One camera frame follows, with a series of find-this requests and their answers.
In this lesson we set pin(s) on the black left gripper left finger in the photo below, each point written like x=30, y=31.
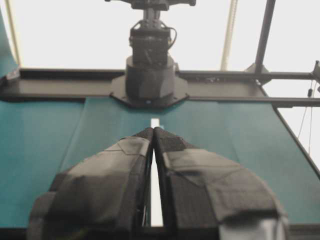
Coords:
x=100, y=198

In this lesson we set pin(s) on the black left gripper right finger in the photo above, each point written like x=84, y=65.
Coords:
x=206, y=196

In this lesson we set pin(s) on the teal table mat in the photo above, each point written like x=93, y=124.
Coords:
x=40, y=138

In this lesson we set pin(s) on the black metal frame rail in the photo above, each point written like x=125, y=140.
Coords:
x=221, y=86

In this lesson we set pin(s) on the cream window frame bar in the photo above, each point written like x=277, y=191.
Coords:
x=229, y=35

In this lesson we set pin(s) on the black upright frame post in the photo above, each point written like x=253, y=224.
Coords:
x=258, y=66

